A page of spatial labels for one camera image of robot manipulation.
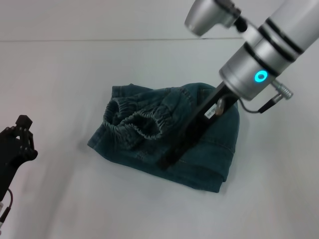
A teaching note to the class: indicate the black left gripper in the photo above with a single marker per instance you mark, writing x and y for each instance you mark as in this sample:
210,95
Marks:
12,154

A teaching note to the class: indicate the blue denim shorts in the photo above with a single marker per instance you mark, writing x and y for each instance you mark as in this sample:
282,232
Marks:
139,139

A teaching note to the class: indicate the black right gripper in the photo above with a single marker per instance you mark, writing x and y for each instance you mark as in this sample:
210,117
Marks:
211,117

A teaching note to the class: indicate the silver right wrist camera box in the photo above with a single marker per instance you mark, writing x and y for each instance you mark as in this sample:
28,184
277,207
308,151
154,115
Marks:
209,15

